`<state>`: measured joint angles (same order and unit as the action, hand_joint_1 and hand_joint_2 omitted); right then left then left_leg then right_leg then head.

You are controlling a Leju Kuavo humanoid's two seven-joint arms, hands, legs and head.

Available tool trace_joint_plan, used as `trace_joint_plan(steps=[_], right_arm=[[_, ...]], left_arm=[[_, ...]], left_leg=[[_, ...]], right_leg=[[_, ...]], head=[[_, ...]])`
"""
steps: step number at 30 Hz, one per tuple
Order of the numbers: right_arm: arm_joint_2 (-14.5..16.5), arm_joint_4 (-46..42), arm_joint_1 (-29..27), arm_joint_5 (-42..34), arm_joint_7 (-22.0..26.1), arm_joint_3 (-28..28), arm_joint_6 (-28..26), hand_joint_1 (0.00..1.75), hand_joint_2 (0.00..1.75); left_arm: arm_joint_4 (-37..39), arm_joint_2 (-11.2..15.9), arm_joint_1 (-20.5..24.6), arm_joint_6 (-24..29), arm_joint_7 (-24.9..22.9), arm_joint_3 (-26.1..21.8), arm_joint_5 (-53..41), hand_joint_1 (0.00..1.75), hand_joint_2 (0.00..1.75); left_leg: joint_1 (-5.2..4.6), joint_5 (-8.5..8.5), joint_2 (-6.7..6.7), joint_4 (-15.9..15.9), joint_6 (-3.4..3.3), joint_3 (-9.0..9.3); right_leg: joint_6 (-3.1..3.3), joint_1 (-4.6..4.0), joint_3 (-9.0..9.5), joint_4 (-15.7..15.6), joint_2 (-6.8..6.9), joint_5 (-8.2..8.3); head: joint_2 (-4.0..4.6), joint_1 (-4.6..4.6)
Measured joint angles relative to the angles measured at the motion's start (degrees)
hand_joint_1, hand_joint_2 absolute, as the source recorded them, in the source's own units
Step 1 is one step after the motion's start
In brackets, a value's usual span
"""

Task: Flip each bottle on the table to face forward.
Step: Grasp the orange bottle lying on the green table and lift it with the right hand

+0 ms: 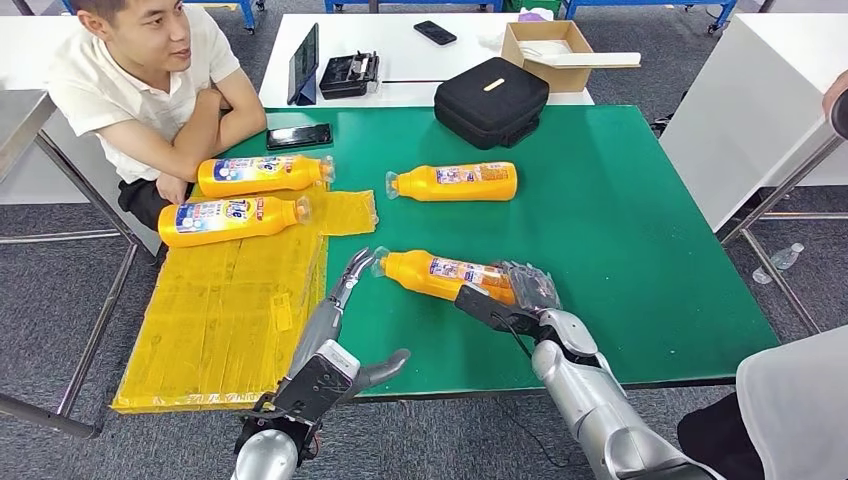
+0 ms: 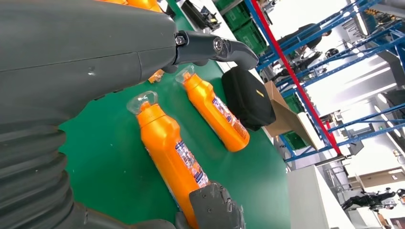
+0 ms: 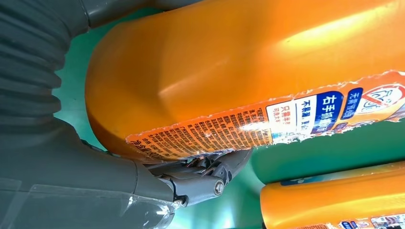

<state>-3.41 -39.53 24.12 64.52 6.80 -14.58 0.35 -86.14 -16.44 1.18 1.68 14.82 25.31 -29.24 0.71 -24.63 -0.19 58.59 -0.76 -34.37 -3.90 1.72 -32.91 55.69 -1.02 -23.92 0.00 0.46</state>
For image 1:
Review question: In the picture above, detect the person's left hand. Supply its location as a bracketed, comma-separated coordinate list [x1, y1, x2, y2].
[155, 172, 190, 207]

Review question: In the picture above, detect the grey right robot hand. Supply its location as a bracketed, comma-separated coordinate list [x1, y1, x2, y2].
[493, 260, 563, 314]

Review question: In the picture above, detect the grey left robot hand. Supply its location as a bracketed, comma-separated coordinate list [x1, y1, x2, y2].
[286, 246, 413, 402]

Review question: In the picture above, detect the person's right hand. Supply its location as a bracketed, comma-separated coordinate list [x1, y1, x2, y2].
[195, 86, 230, 113]

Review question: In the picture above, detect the orange detergent bottle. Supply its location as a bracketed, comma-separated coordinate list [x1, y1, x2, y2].
[385, 161, 519, 203]
[370, 246, 525, 307]
[156, 195, 313, 250]
[196, 154, 337, 199]

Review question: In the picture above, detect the clear plastic water bottle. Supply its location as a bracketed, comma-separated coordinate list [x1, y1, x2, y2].
[751, 242, 806, 286]

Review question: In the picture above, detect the green table mat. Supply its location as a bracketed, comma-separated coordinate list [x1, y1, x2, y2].
[221, 105, 782, 399]

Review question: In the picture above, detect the black smartphone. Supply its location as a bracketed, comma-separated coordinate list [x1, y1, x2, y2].
[412, 19, 458, 47]
[266, 123, 335, 152]

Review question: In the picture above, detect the dark tablet with stand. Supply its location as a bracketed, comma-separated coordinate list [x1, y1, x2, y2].
[286, 23, 321, 107]

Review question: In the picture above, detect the yellow taped cardboard sheet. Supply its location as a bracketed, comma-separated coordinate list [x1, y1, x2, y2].
[111, 185, 380, 415]

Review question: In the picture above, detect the person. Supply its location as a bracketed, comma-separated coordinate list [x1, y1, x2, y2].
[46, 0, 268, 233]
[676, 324, 848, 480]

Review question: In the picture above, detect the black plastic tray device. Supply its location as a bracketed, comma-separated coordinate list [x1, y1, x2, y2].
[318, 50, 382, 101]

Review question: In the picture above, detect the steel table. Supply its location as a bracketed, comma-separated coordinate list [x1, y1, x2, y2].
[0, 89, 144, 441]

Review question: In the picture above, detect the black zip carry case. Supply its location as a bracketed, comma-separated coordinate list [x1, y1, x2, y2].
[433, 56, 551, 151]

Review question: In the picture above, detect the white table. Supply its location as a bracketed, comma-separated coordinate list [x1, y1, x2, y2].
[256, 13, 596, 109]
[0, 16, 164, 256]
[659, 13, 848, 233]

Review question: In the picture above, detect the black chair base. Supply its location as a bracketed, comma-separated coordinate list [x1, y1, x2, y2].
[649, 92, 690, 139]

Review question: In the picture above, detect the brown cardboard box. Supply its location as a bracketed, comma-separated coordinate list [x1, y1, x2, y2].
[500, 19, 596, 94]

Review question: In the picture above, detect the white foam board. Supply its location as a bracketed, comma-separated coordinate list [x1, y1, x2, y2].
[546, 51, 643, 70]

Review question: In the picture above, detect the white plastic bag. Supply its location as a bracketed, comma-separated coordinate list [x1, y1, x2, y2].
[518, 39, 574, 66]

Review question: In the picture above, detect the clear plastic wrap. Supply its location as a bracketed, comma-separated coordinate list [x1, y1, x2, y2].
[475, 31, 511, 54]

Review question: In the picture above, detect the green plastic crate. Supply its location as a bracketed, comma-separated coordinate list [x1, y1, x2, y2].
[503, 0, 564, 15]

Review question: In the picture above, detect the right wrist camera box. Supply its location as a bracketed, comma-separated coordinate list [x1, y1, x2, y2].
[453, 283, 541, 339]

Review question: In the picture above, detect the steel table leg frame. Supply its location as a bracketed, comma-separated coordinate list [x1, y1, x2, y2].
[718, 132, 848, 336]

